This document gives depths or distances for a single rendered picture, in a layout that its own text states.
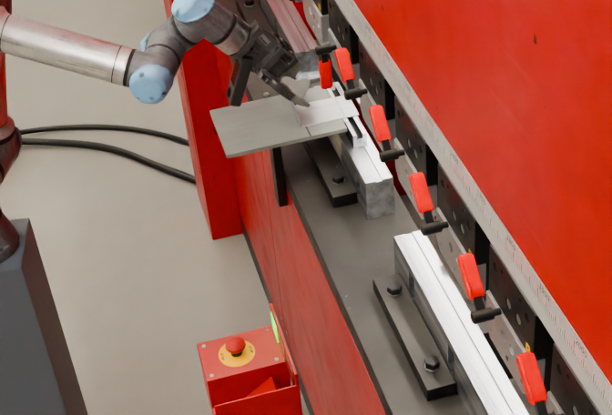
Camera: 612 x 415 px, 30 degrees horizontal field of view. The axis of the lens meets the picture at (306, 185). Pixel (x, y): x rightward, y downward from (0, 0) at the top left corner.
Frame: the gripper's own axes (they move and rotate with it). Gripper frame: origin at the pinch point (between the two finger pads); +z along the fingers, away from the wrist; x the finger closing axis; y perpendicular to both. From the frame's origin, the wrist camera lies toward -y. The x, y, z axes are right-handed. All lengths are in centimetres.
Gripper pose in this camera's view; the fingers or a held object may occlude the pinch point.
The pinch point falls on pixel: (299, 97)
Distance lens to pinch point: 240.4
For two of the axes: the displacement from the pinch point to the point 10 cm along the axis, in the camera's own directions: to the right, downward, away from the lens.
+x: -2.6, -5.7, 7.8
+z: 6.8, 4.6, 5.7
